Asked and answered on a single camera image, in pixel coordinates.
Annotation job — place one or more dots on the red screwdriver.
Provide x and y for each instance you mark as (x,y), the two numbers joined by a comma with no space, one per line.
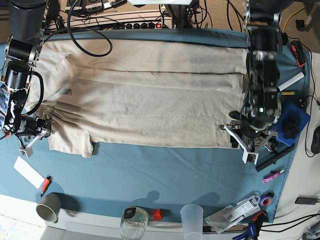
(47,181)

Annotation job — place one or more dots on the glass with liquid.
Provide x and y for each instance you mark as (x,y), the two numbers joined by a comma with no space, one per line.
(133,223)

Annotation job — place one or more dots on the white paper card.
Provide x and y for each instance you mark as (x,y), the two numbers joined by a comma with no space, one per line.
(28,172)

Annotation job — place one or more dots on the blue box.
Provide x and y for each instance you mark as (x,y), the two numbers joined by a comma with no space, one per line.
(290,111)

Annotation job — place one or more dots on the translucent plastic cup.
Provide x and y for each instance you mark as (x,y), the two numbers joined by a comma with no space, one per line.
(192,216)

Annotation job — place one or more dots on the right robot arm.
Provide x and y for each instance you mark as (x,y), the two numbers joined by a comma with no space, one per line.
(22,51)

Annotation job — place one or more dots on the grey mug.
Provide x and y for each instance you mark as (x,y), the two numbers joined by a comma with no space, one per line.
(49,207)

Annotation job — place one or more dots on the blue tablecloth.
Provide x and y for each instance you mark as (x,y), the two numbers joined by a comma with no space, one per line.
(118,175)

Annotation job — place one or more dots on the black computer mouse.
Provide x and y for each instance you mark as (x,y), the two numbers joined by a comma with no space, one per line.
(315,145)

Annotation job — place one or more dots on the black knob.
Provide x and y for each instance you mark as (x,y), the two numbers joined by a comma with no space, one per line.
(290,129)

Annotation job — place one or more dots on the red cube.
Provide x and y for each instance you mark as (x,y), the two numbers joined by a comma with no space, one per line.
(157,215)

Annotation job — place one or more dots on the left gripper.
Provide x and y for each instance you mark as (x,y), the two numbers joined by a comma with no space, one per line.
(251,141)

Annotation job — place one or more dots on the black rail bar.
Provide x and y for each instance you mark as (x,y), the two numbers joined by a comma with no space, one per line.
(275,158)

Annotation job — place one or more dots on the yellow battery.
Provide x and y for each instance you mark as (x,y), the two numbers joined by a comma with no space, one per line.
(288,93)

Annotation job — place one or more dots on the blue clamp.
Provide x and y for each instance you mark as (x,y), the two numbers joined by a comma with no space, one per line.
(253,229)

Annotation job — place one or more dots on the pink marker pen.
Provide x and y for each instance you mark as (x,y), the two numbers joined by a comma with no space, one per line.
(272,175)

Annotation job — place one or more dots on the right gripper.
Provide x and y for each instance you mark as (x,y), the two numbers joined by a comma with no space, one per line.
(31,130)

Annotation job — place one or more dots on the orange black tool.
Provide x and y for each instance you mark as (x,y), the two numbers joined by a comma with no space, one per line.
(298,53)

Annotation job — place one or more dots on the beige T-shirt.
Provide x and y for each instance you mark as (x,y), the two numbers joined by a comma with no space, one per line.
(147,93)

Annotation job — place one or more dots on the purple tape roll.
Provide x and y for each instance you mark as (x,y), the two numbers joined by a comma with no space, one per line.
(266,200)

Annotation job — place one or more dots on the white marker with black cap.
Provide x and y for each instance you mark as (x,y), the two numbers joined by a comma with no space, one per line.
(290,82)

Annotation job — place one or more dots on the power strip with red switch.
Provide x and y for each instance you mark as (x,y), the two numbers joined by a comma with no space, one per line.
(136,25)

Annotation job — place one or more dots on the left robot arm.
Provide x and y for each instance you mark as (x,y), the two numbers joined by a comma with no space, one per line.
(261,108)

